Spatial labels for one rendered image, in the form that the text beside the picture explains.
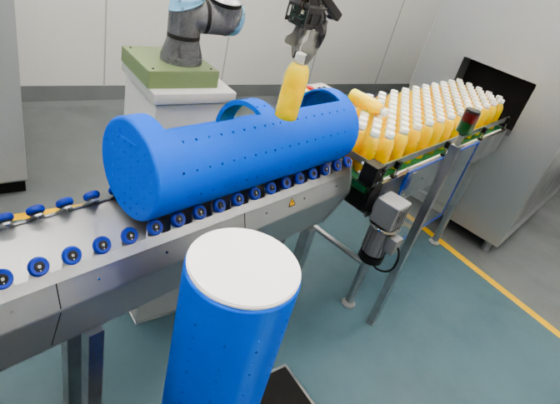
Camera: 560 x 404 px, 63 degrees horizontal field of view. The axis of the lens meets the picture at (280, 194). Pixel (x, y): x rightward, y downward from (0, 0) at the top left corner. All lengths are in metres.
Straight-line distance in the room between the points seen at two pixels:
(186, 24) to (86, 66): 2.59
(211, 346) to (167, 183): 0.40
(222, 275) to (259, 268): 0.09
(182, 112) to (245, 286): 0.83
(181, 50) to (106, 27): 2.48
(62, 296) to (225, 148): 0.54
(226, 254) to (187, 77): 0.77
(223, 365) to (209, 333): 0.10
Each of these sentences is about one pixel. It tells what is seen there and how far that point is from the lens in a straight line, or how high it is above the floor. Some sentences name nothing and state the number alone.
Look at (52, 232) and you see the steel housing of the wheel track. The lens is 1.31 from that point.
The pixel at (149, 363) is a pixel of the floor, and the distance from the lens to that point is 2.17.
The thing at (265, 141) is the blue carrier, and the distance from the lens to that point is 1.36.
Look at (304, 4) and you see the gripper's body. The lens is 1.21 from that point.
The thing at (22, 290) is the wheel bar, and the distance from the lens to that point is 1.17.
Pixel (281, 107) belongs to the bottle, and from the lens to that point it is 1.32.
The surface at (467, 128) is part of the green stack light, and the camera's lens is 2.00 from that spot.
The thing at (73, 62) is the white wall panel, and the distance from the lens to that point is 4.17.
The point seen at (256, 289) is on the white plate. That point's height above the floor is 1.04.
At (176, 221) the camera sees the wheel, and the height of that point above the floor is 0.97.
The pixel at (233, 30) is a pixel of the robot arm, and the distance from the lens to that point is 1.75.
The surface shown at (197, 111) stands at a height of 1.08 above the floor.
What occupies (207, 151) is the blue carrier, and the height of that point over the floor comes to 1.18.
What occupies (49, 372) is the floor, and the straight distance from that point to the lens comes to 2.17.
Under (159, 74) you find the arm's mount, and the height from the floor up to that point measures 1.20.
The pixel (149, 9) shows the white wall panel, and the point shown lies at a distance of 4.22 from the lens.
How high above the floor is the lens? 1.75
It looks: 31 degrees down
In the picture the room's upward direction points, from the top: 15 degrees clockwise
